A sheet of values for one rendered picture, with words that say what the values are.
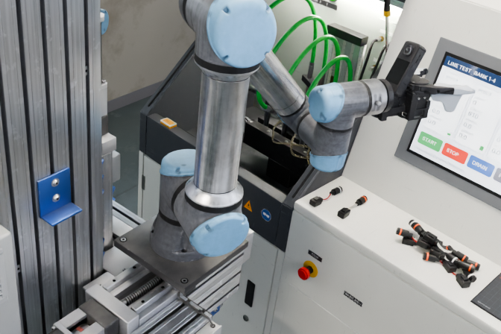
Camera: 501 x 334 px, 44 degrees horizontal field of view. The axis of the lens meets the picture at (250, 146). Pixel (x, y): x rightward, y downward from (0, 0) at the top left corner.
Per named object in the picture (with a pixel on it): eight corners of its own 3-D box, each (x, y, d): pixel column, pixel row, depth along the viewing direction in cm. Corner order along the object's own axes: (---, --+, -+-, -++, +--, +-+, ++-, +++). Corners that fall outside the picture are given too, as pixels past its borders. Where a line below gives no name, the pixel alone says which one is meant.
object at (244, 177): (145, 155, 221) (147, 115, 213) (155, 151, 224) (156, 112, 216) (273, 246, 187) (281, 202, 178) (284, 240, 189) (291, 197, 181)
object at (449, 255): (387, 242, 163) (391, 225, 161) (408, 227, 170) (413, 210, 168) (466, 291, 151) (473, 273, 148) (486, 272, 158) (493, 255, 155)
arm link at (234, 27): (220, 215, 139) (247, -31, 111) (250, 258, 128) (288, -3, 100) (168, 226, 134) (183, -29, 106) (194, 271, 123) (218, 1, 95)
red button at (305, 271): (293, 276, 178) (296, 262, 176) (302, 271, 181) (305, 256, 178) (307, 286, 175) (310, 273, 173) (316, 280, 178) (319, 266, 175)
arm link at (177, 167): (199, 186, 148) (203, 137, 141) (222, 220, 138) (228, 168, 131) (150, 195, 143) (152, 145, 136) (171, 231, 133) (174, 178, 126)
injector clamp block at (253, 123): (240, 159, 218) (245, 121, 211) (260, 150, 225) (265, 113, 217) (315, 206, 199) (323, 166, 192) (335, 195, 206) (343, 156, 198)
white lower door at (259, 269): (137, 296, 257) (141, 154, 222) (142, 293, 258) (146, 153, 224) (250, 399, 221) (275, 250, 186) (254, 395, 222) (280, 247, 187)
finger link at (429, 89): (451, 91, 135) (410, 86, 136) (452, 83, 134) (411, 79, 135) (454, 98, 130) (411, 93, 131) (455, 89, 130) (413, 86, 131)
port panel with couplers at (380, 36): (355, 106, 214) (374, 19, 198) (361, 104, 216) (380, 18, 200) (386, 122, 207) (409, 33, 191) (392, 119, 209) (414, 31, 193)
